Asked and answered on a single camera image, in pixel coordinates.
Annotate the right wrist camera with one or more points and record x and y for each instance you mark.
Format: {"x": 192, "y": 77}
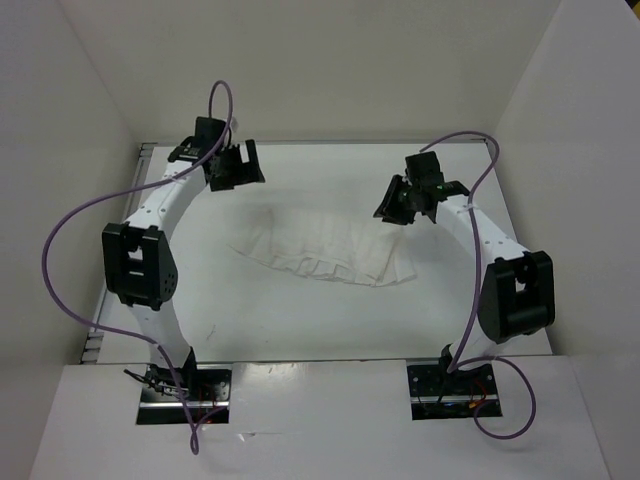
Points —
{"x": 422, "y": 171}

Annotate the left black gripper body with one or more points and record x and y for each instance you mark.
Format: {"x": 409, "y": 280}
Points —
{"x": 231, "y": 156}

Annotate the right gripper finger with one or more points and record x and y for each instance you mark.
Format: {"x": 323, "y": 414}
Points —
{"x": 391, "y": 199}
{"x": 400, "y": 217}

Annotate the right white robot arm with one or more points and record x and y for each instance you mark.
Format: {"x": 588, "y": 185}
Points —
{"x": 514, "y": 293}

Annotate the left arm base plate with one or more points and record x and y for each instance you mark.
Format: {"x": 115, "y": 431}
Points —
{"x": 208, "y": 401}

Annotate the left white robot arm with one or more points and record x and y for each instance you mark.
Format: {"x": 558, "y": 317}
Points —
{"x": 139, "y": 266}

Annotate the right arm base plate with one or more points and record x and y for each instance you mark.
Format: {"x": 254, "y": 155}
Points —
{"x": 435, "y": 395}

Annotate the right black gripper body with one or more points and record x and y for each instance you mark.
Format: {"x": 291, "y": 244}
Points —
{"x": 416, "y": 189}

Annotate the white pleated skirt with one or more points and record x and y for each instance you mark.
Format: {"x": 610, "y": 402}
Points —
{"x": 326, "y": 246}

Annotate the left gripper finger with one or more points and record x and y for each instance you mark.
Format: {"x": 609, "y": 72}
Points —
{"x": 230, "y": 182}
{"x": 251, "y": 170}

